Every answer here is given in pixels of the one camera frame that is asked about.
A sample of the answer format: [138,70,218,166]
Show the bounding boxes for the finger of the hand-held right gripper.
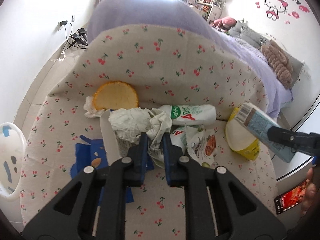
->
[267,126,320,157]

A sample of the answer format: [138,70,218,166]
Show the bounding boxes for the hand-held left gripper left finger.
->
[24,132,150,240]

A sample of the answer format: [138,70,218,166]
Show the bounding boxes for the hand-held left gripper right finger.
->
[162,132,288,240]

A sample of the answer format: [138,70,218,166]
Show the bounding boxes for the light blue carton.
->
[236,102,298,163]

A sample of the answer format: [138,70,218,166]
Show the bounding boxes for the grey-white paper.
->
[108,107,173,165]

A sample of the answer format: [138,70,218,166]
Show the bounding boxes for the white plastic bin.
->
[0,122,27,202]

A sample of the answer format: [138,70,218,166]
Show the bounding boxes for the nut picture snack wrapper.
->
[185,126,225,168]

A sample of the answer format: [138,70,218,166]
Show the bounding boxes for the yellow and white packet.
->
[225,107,261,161]

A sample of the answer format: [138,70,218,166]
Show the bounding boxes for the black smartphone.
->
[274,179,309,215]

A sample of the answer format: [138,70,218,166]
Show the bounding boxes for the orange peel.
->
[93,81,139,110]

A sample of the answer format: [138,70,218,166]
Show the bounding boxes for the white crumpled tissue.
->
[83,96,107,118]

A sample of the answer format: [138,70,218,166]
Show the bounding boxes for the brown plush blanket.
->
[261,40,294,89]

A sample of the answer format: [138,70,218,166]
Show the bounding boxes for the cherry print armchair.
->
[19,24,278,240]

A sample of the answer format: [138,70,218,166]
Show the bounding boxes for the grey pillow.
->
[229,20,270,48]

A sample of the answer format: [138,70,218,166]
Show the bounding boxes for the pink plush toy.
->
[212,16,237,30]

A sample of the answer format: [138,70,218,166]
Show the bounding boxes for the black chargers on floor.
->
[71,28,88,48]

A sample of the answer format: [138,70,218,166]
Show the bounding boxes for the purple blanket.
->
[87,0,293,119]

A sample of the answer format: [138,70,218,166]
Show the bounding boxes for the grey bed frame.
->
[285,52,304,90]

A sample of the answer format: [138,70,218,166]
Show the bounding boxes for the pink cartoon cat wall sticker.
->
[249,0,310,24]

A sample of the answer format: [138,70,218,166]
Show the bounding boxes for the black wall charger with cable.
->
[59,20,75,53]

